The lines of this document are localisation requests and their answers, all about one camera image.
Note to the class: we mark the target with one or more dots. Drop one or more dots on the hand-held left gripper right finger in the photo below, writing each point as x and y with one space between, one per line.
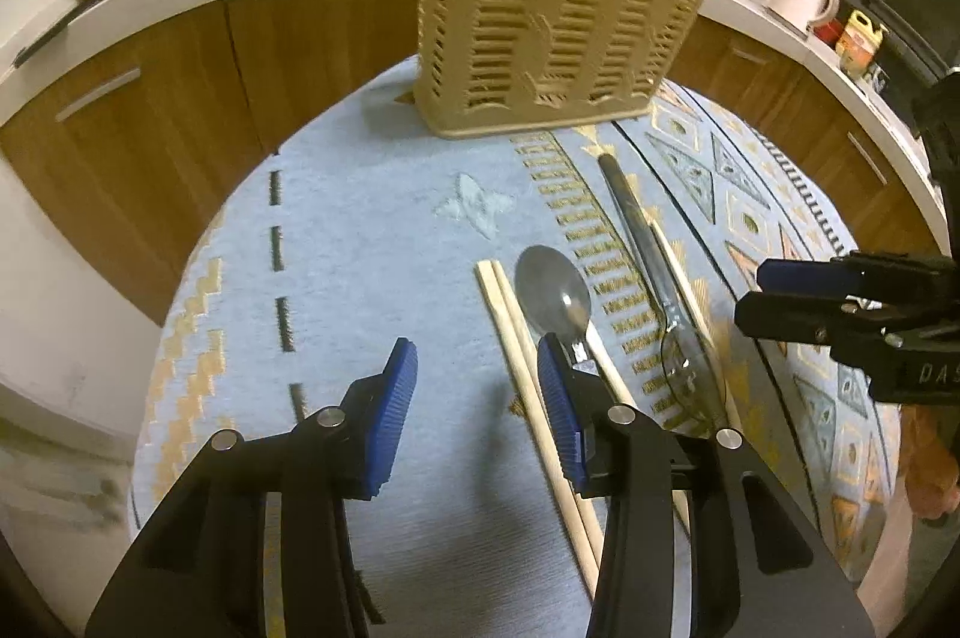
559 417

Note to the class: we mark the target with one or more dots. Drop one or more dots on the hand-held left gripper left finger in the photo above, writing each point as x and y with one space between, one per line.
390 413

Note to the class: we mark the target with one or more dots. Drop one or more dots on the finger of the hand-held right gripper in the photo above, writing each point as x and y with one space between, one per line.
787 314
799 276

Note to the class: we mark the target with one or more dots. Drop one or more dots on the short metal spoon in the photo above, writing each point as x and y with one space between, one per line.
553 293

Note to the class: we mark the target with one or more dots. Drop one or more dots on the long metal spoon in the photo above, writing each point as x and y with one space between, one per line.
637 233

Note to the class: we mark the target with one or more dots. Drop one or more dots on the beige slotted utensil basket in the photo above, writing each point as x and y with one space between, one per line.
525 8

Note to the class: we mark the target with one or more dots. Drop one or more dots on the person's right hand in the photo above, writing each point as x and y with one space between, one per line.
934 465

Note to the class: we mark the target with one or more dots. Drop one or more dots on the blue patterned table mat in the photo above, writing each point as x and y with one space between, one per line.
375 248

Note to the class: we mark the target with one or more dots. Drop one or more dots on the yellow red packet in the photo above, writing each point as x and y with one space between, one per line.
861 41

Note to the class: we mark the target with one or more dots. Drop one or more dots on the wooden kitchen base cabinet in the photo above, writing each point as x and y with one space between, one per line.
150 158

